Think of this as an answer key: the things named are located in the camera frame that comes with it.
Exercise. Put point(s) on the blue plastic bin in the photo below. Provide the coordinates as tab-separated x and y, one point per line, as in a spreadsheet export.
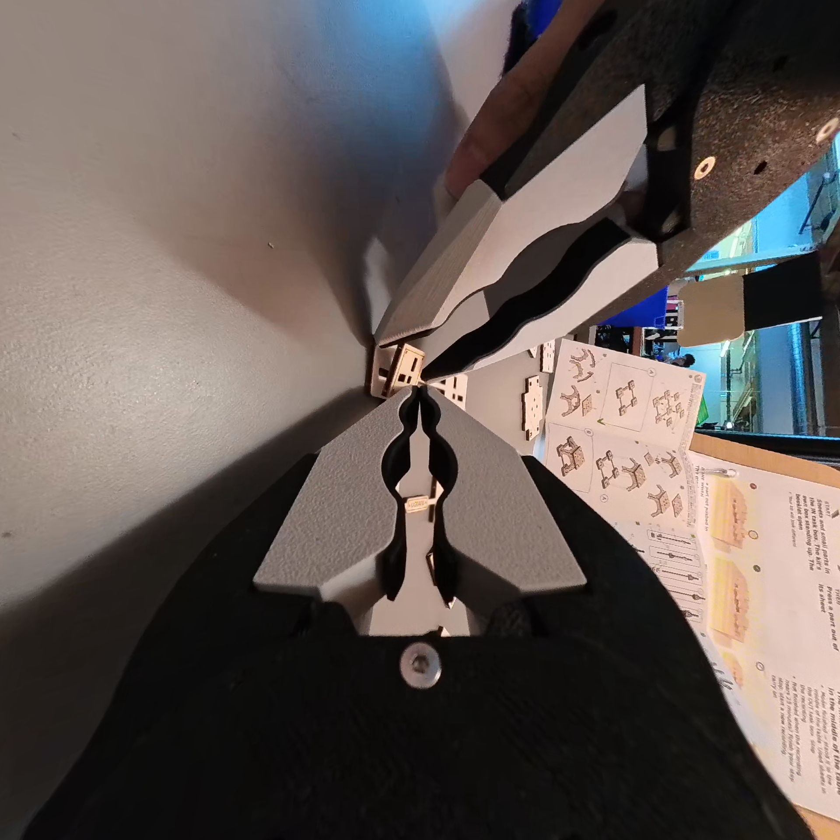
636	308

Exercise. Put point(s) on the black metal bar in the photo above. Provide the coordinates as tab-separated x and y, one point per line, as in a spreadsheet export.
787	443

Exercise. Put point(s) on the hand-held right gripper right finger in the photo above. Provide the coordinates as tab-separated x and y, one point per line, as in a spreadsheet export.
505	525

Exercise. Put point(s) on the cross-shaped wooden plate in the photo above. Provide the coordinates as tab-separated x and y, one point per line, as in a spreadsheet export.
533	407

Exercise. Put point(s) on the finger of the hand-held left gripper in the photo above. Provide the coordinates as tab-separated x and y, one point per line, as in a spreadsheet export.
590	282
564	170

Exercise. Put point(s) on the person's left hand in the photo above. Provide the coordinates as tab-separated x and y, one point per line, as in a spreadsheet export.
505	124

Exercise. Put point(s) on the printed sheet with yellow pictures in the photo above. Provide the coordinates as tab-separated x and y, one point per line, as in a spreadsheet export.
787	590

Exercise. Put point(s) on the grey desk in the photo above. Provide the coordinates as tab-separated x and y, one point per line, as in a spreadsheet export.
164	262

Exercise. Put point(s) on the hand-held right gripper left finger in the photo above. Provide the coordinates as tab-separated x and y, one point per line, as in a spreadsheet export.
328	525

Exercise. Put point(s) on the beige board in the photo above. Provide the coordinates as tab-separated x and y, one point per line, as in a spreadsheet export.
709	312

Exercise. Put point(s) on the black panel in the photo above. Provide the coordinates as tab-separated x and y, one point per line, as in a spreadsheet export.
781	298

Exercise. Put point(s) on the white assembly instruction sheet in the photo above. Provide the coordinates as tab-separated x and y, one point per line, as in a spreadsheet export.
630	394

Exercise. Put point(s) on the wooden four-square connector frame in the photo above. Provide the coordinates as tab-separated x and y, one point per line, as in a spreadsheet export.
453	392

